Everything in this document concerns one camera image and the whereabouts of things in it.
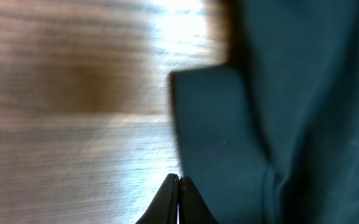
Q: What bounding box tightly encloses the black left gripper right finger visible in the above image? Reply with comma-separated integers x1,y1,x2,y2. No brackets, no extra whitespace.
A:
179,177,218,224

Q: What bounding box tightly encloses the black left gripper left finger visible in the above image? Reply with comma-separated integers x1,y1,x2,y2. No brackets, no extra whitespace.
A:
136,174,179,224

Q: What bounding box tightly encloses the black t-shirt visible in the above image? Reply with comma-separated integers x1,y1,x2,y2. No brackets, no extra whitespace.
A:
174,0,359,223

